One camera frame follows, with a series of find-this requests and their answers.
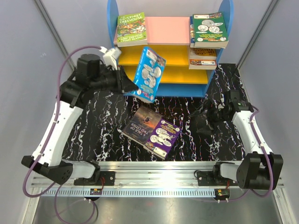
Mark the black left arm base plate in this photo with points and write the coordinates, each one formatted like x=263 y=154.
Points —
x=106 y=178

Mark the blue 91-storey treehouse book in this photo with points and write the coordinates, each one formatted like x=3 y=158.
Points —
x=192 y=38

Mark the right small circuit board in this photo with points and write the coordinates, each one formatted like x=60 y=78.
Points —
x=225 y=193

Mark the purple treehouse book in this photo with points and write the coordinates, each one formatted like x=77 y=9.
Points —
x=162 y=139

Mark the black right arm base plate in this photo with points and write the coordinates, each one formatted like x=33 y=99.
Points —
x=207 y=178

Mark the lime green treehouse book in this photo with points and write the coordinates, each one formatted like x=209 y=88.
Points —
x=131 y=30

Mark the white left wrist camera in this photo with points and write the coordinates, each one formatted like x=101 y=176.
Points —
x=110 y=56

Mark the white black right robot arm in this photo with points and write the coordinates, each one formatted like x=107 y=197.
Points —
x=260 y=169

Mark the light blue 26-storey book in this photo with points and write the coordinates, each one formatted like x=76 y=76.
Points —
x=148 y=75

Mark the slotted grey cable duct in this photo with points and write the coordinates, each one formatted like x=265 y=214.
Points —
x=133 y=192

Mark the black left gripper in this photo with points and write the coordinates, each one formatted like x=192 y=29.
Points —
x=123 y=84

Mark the left small circuit board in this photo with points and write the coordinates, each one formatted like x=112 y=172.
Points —
x=96 y=191

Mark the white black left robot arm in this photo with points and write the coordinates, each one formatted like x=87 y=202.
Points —
x=93 y=73

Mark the blue pink yellow bookshelf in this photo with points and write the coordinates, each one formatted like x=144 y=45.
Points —
x=169 y=38

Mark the yellow 130-storey treehouse book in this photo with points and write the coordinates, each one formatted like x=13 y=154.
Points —
x=202 y=59

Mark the small circuit board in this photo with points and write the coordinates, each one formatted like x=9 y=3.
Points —
x=96 y=191
x=225 y=193

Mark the dark tale of two cities book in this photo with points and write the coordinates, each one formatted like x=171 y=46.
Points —
x=141 y=125

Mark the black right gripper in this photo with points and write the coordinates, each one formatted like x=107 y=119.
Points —
x=210 y=108

